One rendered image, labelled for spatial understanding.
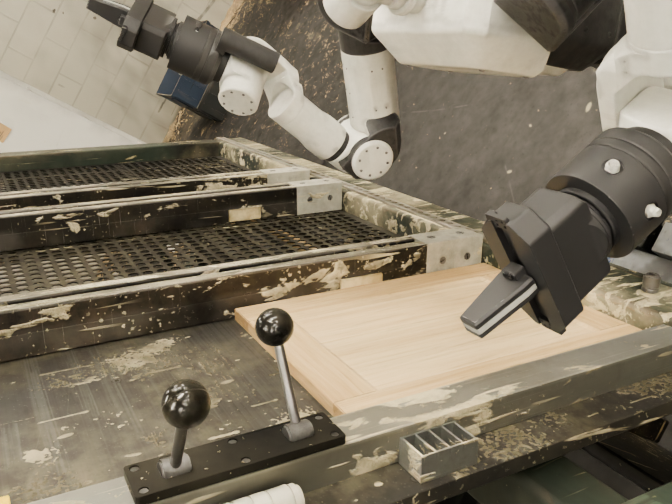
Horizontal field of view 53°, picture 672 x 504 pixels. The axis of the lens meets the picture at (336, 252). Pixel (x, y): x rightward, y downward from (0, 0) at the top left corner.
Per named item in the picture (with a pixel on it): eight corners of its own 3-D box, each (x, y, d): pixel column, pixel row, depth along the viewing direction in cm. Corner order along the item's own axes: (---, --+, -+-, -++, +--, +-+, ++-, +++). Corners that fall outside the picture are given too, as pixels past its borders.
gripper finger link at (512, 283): (457, 321, 55) (509, 271, 56) (483, 335, 52) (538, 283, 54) (449, 307, 54) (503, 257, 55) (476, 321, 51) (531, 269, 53)
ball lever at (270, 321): (326, 439, 64) (294, 301, 66) (289, 450, 63) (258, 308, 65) (310, 439, 68) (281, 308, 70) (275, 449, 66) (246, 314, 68)
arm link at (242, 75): (200, 48, 115) (262, 77, 119) (182, 96, 110) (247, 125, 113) (219, 4, 106) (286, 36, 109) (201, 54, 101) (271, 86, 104)
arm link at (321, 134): (271, 114, 122) (343, 171, 133) (285, 138, 114) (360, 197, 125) (310, 69, 120) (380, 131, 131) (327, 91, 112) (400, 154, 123)
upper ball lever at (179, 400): (200, 487, 60) (220, 405, 51) (157, 500, 59) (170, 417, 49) (188, 449, 62) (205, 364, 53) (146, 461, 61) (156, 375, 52)
